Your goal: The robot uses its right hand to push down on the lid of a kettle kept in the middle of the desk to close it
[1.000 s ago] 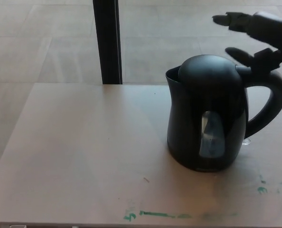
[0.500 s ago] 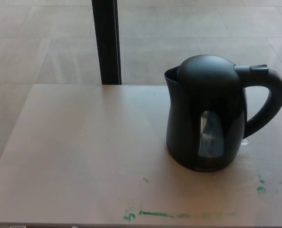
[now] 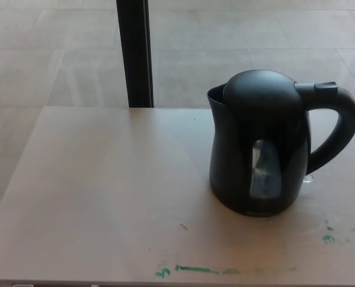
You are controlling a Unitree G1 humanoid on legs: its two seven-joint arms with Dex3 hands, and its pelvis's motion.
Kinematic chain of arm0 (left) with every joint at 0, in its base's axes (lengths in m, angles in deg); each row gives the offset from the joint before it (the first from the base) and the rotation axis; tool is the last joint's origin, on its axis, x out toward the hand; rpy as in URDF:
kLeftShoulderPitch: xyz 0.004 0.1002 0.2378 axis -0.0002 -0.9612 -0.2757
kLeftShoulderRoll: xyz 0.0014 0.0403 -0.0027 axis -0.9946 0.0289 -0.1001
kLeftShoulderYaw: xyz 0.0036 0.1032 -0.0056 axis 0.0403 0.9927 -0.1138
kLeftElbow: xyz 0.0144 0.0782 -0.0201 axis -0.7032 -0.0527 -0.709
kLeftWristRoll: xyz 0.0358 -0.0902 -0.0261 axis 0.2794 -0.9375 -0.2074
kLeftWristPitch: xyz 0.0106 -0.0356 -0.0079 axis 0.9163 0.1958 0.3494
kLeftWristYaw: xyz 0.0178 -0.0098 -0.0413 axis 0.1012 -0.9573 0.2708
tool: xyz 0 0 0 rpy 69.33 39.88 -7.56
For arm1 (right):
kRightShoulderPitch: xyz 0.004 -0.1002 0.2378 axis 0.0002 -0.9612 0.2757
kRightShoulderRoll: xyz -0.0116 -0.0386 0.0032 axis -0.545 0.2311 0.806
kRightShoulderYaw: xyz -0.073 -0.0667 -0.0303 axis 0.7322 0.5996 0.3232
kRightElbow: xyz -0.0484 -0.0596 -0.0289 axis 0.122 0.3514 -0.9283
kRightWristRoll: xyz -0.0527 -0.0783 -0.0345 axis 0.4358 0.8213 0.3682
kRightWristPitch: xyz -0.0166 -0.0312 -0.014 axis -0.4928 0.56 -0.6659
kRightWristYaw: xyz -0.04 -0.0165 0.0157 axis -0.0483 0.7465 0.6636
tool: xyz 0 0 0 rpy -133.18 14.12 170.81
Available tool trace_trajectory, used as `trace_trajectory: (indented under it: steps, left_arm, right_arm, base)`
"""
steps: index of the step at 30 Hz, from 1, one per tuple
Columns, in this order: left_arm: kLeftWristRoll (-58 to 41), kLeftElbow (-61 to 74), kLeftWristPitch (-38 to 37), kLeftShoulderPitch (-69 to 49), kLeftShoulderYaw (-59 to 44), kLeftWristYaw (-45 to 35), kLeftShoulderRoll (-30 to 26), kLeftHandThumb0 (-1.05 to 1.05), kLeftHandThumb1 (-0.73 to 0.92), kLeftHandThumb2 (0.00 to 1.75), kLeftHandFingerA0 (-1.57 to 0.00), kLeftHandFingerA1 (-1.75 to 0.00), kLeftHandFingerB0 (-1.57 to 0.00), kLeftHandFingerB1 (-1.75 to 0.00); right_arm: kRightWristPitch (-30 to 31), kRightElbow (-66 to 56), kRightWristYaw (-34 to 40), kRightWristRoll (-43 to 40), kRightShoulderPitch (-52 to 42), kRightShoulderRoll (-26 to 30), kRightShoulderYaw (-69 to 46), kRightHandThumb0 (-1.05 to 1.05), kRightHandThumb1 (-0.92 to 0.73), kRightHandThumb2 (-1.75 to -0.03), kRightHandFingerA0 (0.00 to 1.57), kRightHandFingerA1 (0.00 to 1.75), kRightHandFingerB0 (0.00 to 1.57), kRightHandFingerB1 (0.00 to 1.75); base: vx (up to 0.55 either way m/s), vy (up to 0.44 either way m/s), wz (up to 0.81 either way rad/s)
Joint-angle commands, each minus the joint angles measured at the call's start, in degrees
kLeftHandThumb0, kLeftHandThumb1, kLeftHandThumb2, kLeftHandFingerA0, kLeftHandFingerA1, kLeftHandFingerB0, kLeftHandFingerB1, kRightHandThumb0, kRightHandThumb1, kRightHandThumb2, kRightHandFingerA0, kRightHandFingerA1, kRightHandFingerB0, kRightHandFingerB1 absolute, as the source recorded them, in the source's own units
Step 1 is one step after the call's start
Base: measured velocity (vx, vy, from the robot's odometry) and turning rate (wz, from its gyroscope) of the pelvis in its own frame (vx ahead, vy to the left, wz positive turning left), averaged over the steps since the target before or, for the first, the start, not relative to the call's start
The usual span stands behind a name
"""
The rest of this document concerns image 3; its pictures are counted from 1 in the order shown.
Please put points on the small thin debris stick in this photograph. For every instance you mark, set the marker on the small thin debris stick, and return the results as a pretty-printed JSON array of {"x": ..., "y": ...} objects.
[{"x": 183, "y": 227}]

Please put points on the black vertical post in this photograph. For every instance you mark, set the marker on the black vertical post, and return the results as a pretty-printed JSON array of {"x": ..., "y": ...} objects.
[{"x": 135, "y": 53}]

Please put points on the black electric kettle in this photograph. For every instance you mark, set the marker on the black electric kettle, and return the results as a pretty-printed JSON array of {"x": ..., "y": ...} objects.
[{"x": 237, "y": 167}]

